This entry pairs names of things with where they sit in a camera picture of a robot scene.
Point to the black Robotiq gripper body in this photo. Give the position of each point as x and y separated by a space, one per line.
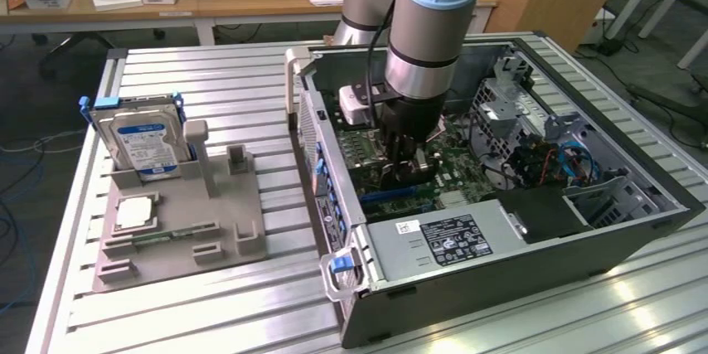
412 117

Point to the graphics card with metal bracket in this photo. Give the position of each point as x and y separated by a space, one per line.
407 183

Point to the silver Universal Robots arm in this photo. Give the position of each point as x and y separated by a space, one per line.
426 39

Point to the metal socket cover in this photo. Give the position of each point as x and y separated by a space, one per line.
439 128

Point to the green motherboard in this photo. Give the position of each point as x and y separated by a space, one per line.
459 176

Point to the blue expansion slot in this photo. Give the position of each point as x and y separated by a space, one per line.
387 196

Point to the perforated metal disk bay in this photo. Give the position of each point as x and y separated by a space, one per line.
498 138

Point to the grey power supply unit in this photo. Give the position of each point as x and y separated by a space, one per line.
404 254

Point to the open black PC case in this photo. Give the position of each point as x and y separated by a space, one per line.
498 287

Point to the black floor power adapter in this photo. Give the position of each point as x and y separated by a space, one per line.
610 47

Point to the grey plastic parts rack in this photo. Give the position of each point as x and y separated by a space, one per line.
176 213

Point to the hard disk in blue caddy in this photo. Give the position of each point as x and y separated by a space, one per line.
140 142

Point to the green RAM stick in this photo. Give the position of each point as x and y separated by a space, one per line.
160 239

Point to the silver CPU chip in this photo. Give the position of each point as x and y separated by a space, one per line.
135 213

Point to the black chair base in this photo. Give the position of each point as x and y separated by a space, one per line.
67 49

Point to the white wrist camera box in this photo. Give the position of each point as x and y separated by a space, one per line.
354 107

